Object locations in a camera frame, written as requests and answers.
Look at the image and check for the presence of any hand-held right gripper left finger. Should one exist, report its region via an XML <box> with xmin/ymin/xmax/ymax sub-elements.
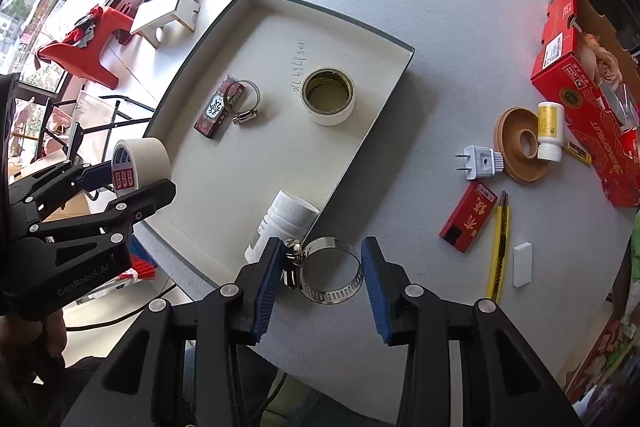
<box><xmin>60</xmin><ymin>237</ymin><xmax>287</xmax><ymax>427</ymax></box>

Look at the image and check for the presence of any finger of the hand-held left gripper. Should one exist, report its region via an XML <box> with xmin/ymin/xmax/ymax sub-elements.
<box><xmin>10</xmin><ymin>158</ymin><xmax>117</xmax><ymax>224</ymax></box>
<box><xmin>20</xmin><ymin>178</ymin><xmax>177</xmax><ymax>254</ymax></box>

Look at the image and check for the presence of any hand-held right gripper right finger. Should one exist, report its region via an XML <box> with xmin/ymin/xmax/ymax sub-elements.
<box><xmin>360</xmin><ymin>237</ymin><xmax>583</xmax><ymax>427</ymax></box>

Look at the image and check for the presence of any masking tape roll striped label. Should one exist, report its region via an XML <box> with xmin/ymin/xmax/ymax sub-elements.
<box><xmin>111</xmin><ymin>137</ymin><xmax>172</xmax><ymax>198</ymax></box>

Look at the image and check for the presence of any metal hose clamp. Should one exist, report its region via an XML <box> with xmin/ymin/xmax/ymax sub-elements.
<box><xmin>281</xmin><ymin>237</ymin><xmax>363</xmax><ymax>304</ymax></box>
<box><xmin>223</xmin><ymin>79</ymin><xmax>262</xmax><ymax>126</ymax></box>

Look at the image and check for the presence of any large white plastic bottle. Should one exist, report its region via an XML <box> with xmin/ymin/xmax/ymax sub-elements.
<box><xmin>244</xmin><ymin>189</ymin><xmax>321</xmax><ymax>264</ymax></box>

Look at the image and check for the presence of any small red patterned box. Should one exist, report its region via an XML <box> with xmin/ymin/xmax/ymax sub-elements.
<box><xmin>193</xmin><ymin>76</ymin><xmax>244</xmax><ymax>138</ymax></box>

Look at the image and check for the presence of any red rectangular card box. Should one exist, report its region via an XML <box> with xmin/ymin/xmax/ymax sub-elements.
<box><xmin>439</xmin><ymin>181</ymin><xmax>498</xmax><ymax>253</ymax></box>

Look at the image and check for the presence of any white rectangular block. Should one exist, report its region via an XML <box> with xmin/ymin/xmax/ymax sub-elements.
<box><xmin>512</xmin><ymin>243</ymin><xmax>533</xmax><ymax>289</ymax></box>

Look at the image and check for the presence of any grey plug adapter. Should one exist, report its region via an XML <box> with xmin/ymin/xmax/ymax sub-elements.
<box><xmin>455</xmin><ymin>146</ymin><xmax>505</xmax><ymax>182</ymax></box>

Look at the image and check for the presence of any masking tape roll yellow core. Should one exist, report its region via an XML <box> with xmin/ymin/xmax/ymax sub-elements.
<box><xmin>301</xmin><ymin>68</ymin><xmax>357</xmax><ymax>126</ymax></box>

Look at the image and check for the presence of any brown tape spool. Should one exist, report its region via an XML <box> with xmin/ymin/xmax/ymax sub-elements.
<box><xmin>495</xmin><ymin>107</ymin><xmax>566</xmax><ymax>184</ymax></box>

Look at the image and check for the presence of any white tray with black rim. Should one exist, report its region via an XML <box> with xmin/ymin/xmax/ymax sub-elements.
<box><xmin>132</xmin><ymin>0</ymin><xmax>416</xmax><ymax>305</ymax></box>

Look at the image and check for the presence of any white bottle with yellow label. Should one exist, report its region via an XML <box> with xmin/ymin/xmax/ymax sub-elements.
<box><xmin>536</xmin><ymin>102</ymin><xmax>566</xmax><ymax>162</ymax></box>

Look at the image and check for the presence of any person's left hand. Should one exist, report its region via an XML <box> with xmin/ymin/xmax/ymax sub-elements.
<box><xmin>30</xmin><ymin>309</ymin><xmax>68</xmax><ymax>375</ymax></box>

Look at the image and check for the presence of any red bristle brush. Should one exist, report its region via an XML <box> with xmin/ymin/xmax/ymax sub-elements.
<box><xmin>117</xmin><ymin>254</ymin><xmax>158</xmax><ymax>283</ymax></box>

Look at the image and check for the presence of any red plastic stool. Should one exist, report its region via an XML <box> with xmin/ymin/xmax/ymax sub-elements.
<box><xmin>37</xmin><ymin>4</ymin><xmax>136</xmax><ymax>90</ymax></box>

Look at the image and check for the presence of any long yellow utility knife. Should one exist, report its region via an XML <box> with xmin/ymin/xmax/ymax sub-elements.
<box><xmin>486</xmin><ymin>190</ymin><xmax>512</xmax><ymax>303</ymax></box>

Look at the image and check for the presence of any small white stool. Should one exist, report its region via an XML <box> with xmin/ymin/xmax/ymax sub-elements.
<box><xmin>130</xmin><ymin>0</ymin><xmax>201</xmax><ymax>48</ymax></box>

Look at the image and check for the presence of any red printed packaging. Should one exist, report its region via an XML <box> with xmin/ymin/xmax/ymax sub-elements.
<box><xmin>562</xmin><ymin>302</ymin><xmax>640</xmax><ymax>408</ymax></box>

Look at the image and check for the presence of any small yellow utility knife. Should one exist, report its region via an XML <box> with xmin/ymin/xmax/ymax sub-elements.
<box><xmin>562</xmin><ymin>139</ymin><xmax>593</xmax><ymax>166</ymax></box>

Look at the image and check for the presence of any green and white printed cushion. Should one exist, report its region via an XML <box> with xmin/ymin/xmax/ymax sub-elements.
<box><xmin>627</xmin><ymin>212</ymin><xmax>640</xmax><ymax>283</ymax></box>

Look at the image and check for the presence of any red cardboard box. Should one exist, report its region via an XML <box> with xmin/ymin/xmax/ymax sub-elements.
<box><xmin>530</xmin><ymin>0</ymin><xmax>640</xmax><ymax>208</ymax></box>

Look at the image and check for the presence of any pink artificial rose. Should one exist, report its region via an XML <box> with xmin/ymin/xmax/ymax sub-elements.
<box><xmin>580</xmin><ymin>32</ymin><xmax>627</xmax><ymax>88</ymax></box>

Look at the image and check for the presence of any black cable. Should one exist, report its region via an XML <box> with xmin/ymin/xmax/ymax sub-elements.
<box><xmin>65</xmin><ymin>284</ymin><xmax>179</xmax><ymax>333</ymax></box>

